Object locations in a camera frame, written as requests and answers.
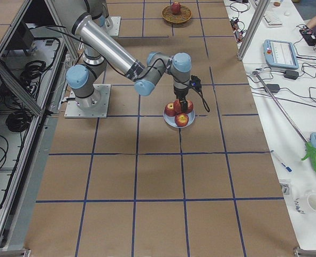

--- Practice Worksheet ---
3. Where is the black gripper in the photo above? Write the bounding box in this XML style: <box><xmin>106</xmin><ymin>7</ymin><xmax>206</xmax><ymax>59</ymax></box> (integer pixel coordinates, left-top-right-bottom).
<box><xmin>173</xmin><ymin>75</ymin><xmax>202</xmax><ymax>113</ymax></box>

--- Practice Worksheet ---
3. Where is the yellow red apple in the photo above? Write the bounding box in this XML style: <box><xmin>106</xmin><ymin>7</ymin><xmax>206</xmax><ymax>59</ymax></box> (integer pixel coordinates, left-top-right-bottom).
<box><xmin>173</xmin><ymin>99</ymin><xmax>183</xmax><ymax>114</ymax></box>

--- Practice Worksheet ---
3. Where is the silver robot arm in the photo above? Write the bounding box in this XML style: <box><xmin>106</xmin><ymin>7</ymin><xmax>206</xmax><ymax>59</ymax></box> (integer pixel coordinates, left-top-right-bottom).
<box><xmin>88</xmin><ymin>0</ymin><xmax>113</xmax><ymax>29</ymax></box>
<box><xmin>54</xmin><ymin>1</ymin><xmax>193</xmax><ymax>112</ymax></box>

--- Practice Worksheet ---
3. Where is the red apple on plate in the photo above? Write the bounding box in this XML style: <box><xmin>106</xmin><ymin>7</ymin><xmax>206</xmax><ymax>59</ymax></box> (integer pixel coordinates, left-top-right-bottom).
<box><xmin>174</xmin><ymin>112</ymin><xmax>189</xmax><ymax>127</ymax></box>
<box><xmin>186</xmin><ymin>100</ymin><xmax>194</xmax><ymax>114</ymax></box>
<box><xmin>164</xmin><ymin>102</ymin><xmax>176</xmax><ymax>117</ymax></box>

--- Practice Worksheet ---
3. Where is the light blue plate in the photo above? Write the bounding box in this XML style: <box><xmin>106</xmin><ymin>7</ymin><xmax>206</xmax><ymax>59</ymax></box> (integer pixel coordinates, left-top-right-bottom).
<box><xmin>163</xmin><ymin>110</ymin><xmax>195</xmax><ymax>128</ymax></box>

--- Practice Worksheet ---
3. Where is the woven wicker basket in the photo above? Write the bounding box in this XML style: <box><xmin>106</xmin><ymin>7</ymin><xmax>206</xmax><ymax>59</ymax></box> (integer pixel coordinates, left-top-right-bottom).
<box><xmin>161</xmin><ymin>5</ymin><xmax>192</xmax><ymax>25</ymax></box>

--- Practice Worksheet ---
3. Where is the dark red basket apple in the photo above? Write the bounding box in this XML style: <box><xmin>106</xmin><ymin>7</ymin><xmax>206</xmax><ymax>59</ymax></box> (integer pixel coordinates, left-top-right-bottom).
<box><xmin>170</xmin><ymin>2</ymin><xmax>181</xmax><ymax>15</ymax></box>

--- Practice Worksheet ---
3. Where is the teach pendant tablet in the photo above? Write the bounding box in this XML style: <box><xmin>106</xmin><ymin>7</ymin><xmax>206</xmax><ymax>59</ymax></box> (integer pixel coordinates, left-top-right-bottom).
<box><xmin>263</xmin><ymin>40</ymin><xmax>299</xmax><ymax>70</ymax></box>

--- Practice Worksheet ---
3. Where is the black power adapter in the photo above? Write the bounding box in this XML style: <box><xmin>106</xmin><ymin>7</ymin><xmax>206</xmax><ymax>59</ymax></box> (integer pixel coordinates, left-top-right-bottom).
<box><xmin>284</xmin><ymin>70</ymin><xmax>299</xmax><ymax>80</ymax></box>

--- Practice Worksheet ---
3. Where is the blue white pen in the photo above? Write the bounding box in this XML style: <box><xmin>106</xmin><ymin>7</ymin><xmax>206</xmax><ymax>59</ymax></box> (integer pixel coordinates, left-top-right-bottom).
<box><xmin>271</xmin><ymin>150</ymin><xmax>292</xmax><ymax>172</ymax></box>

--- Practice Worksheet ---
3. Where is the white keyboard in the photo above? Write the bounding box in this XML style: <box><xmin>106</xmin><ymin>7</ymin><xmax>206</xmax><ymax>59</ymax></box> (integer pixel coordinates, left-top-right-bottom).
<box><xmin>263</xmin><ymin>7</ymin><xmax>283</xmax><ymax>28</ymax></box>

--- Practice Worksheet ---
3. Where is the white mug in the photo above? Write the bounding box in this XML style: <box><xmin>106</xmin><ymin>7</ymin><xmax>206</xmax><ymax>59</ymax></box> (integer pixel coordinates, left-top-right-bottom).
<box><xmin>294</xmin><ymin>191</ymin><xmax>316</xmax><ymax>215</ymax></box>

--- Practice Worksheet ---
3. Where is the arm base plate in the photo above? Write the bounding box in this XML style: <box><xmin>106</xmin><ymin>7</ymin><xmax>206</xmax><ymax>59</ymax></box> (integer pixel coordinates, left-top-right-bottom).
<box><xmin>64</xmin><ymin>84</ymin><xmax>111</xmax><ymax>118</ymax></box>
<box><xmin>105</xmin><ymin>16</ymin><xmax>121</xmax><ymax>37</ymax></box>

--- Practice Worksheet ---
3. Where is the aluminium frame post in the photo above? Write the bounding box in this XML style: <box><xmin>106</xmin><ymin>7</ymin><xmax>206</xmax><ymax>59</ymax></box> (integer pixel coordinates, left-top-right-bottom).
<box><xmin>237</xmin><ymin>0</ymin><xmax>269</xmax><ymax>61</ymax></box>

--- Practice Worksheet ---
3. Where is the green handled reacher tool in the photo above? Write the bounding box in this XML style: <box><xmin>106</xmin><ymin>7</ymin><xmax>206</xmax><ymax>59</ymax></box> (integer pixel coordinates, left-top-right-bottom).
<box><xmin>252</xmin><ymin>71</ymin><xmax>316</xmax><ymax>172</ymax></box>

